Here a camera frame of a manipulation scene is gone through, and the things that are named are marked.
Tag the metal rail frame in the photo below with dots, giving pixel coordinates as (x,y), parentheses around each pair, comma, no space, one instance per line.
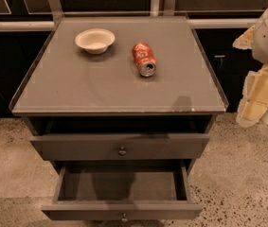
(29,15)

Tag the grey top drawer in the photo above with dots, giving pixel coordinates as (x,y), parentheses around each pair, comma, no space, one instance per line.
(80,147)

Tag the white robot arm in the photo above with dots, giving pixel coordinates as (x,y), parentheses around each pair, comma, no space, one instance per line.
(253,107)

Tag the grey open middle drawer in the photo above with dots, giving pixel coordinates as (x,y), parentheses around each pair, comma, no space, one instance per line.
(104,190)

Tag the round top drawer knob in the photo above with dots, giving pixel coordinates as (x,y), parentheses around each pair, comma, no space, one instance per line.
(122,151)

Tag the white paper bowl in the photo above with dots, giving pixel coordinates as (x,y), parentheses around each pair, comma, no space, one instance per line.
(95,41)

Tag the round drawer knob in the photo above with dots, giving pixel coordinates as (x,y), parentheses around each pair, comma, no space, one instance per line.
(122,151)
(124,218)

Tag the red soda can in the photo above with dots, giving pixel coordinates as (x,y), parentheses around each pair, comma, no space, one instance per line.
(144,59)

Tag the grey drawer cabinet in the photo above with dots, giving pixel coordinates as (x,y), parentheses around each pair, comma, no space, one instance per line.
(70,91)

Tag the round middle drawer knob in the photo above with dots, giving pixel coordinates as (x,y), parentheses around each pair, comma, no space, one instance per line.
(124,218)

